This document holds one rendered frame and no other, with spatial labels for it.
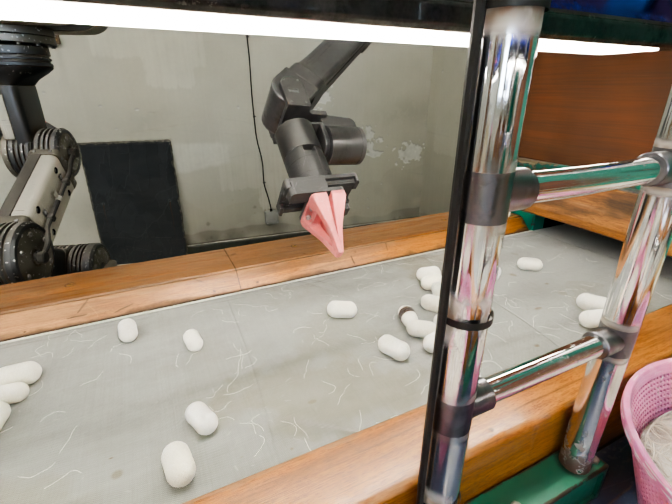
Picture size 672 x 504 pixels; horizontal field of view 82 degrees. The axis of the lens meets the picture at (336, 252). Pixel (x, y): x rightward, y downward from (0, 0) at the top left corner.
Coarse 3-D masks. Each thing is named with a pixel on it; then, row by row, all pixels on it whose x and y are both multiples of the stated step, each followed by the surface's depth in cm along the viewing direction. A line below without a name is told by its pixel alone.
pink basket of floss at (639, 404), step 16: (656, 368) 35; (640, 384) 34; (656, 384) 36; (624, 400) 31; (640, 400) 34; (656, 400) 36; (624, 416) 30; (640, 416) 34; (656, 416) 36; (640, 432) 34; (640, 448) 27; (640, 464) 27; (640, 480) 29; (656, 480) 25; (640, 496) 30; (656, 496) 27
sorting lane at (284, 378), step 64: (512, 256) 66; (576, 256) 66; (192, 320) 48; (256, 320) 48; (320, 320) 48; (384, 320) 48; (512, 320) 48; (576, 320) 48; (64, 384) 37; (128, 384) 37; (192, 384) 37; (256, 384) 37; (320, 384) 37; (384, 384) 37; (0, 448) 31; (64, 448) 31; (128, 448) 31; (192, 448) 31; (256, 448) 31
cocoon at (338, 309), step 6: (330, 306) 48; (336, 306) 47; (342, 306) 47; (348, 306) 47; (354, 306) 48; (330, 312) 47; (336, 312) 47; (342, 312) 47; (348, 312) 47; (354, 312) 47
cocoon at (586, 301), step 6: (582, 294) 50; (588, 294) 49; (576, 300) 50; (582, 300) 49; (588, 300) 49; (594, 300) 49; (600, 300) 48; (582, 306) 49; (588, 306) 49; (594, 306) 49; (600, 306) 48
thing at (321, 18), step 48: (48, 0) 18; (96, 0) 18; (144, 0) 19; (192, 0) 20; (240, 0) 21; (288, 0) 22; (336, 0) 23; (384, 0) 24; (432, 0) 26; (576, 0) 32; (624, 0) 35
